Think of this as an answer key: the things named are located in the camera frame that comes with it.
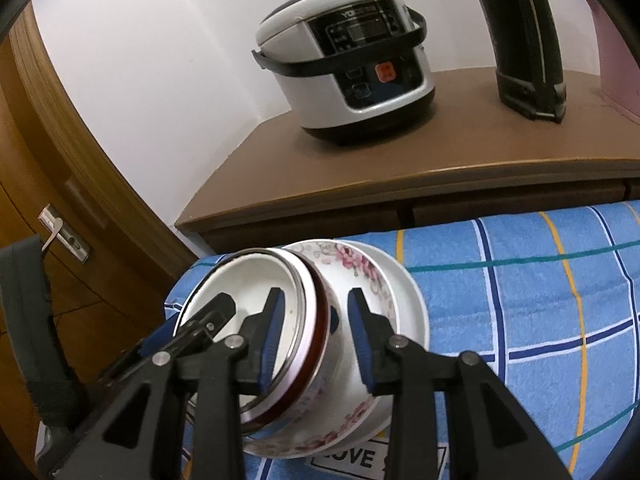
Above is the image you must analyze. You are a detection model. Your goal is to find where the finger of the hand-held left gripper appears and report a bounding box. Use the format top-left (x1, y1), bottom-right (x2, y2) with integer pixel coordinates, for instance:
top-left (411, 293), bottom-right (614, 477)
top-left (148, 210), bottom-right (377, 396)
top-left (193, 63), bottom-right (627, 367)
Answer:
top-left (142, 316), bottom-right (179, 362)
top-left (171, 294), bottom-right (237, 357)

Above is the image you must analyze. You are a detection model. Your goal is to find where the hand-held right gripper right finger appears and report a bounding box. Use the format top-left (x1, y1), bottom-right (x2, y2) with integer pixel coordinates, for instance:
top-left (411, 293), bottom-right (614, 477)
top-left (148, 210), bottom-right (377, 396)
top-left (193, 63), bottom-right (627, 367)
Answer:
top-left (347, 287), bottom-right (573, 480)

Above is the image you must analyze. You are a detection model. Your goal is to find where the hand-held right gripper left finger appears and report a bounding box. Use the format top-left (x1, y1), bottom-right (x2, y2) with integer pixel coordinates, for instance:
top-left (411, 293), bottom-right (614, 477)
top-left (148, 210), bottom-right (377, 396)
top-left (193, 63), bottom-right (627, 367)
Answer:
top-left (65, 287), bottom-right (288, 480)

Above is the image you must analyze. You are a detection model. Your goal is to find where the stainless steel bowl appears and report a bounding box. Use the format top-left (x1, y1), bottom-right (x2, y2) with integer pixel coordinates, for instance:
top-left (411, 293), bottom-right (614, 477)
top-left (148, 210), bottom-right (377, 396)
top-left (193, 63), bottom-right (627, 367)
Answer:
top-left (175, 247), bottom-right (319, 426)

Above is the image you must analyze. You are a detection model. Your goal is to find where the plain grey plate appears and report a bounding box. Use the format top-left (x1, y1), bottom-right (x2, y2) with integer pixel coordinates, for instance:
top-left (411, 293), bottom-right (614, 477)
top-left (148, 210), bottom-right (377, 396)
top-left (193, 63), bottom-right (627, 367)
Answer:
top-left (310, 244), bottom-right (431, 461)

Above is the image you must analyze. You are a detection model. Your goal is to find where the floral white bowl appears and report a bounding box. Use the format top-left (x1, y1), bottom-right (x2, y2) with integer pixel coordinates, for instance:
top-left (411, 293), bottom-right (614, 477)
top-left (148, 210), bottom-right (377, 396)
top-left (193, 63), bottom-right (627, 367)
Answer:
top-left (244, 240), bottom-right (397, 453)

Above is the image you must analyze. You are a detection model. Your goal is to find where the white plate with red flowers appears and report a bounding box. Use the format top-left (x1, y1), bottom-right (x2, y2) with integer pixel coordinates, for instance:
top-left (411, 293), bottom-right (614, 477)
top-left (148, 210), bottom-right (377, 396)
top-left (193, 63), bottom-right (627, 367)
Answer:
top-left (300, 241), bottom-right (418, 456)

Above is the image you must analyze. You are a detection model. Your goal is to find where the brown wooden door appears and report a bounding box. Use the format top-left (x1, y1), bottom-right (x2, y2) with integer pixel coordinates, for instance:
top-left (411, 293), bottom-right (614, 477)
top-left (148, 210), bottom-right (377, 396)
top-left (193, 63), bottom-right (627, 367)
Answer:
top-left (0, 40), bottom-right (201, 461)

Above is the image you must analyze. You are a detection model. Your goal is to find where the blue plaid tablecloth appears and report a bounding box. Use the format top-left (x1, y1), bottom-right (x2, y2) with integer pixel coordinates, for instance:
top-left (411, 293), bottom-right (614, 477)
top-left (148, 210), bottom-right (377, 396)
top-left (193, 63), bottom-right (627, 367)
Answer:
top-left (165, 200), bottom-right (640, 480)

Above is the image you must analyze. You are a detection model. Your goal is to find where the brown wooden cabinet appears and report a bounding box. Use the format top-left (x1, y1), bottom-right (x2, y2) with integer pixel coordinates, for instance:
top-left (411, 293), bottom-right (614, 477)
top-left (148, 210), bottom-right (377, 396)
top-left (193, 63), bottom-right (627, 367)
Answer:
top-left (175, 69), bottom-right (640, 256)

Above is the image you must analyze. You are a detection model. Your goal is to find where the silver black rice cooker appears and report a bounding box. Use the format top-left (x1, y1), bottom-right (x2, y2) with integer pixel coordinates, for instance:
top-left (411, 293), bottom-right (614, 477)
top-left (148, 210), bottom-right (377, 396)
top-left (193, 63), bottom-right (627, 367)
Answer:
top-left (251, 0), bottom-right (435, 147)

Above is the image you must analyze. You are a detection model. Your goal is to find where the tall black thermos flask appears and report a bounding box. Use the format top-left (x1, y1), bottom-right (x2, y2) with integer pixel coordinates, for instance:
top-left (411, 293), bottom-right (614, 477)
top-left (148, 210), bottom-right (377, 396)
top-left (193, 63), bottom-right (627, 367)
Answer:
top-left (460, 0), bottom-right (566, 125)

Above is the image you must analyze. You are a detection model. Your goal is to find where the pink electric kettle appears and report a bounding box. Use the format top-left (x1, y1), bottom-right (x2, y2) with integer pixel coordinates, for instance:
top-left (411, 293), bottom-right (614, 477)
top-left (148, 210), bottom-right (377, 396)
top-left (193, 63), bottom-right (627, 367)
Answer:
top-left (582, 0), bottom-right (640, 126)

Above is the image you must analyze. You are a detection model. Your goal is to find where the metal door handle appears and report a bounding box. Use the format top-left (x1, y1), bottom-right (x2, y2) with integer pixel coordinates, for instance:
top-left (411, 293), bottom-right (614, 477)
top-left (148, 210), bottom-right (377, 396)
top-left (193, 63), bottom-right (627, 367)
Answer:
top-left (37, 205), bottom-right (93, 263)

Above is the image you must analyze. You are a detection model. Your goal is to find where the wooden door frame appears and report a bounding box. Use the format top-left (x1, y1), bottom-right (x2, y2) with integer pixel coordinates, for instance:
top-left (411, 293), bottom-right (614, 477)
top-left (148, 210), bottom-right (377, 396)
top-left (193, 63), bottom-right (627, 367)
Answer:
top-left (9, 0), bottom-right (201, 271)

